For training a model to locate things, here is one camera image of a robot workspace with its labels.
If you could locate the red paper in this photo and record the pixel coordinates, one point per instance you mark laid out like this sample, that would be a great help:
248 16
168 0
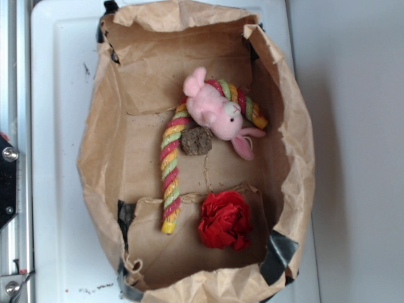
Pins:
225 221

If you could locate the brown paper bag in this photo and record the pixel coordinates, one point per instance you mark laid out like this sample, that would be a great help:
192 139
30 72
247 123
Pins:
144 56

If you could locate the pink plush bunny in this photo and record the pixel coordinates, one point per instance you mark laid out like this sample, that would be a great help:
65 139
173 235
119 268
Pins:
225 110

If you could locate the white plastic tray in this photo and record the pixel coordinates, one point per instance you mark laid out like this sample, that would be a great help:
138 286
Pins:
70 263

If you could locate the striped rope candy cane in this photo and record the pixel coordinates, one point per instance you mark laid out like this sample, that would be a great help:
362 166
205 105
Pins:
168 166

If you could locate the aluminium frame rail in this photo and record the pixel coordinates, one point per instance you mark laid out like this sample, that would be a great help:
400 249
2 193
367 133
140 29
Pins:
17 249

